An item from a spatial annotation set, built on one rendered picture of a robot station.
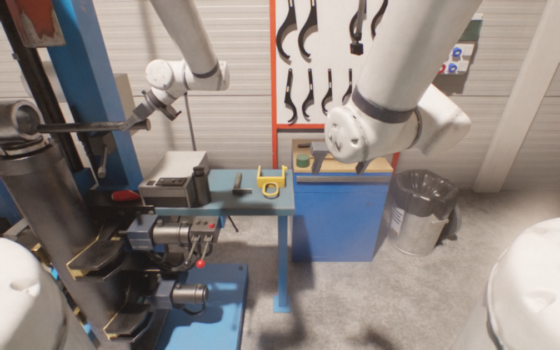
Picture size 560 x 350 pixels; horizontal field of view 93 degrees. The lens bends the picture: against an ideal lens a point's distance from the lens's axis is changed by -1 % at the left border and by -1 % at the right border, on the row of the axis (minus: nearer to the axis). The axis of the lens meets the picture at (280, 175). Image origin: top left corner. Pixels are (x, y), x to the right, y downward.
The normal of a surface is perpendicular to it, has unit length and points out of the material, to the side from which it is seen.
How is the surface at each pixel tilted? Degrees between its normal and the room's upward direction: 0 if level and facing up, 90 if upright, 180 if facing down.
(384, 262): 0
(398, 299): 0
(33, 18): 90
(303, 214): 90
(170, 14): 135
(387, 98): 105
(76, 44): 90
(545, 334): 85
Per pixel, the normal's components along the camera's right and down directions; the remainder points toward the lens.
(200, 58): 0.42, 0.87
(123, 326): 0.00, -0.87
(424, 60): -0.05, 0.75
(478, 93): 0.00, 0.50
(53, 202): 0.72, 0.34
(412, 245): -0.43, 0.50
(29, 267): 0.51, -0.85
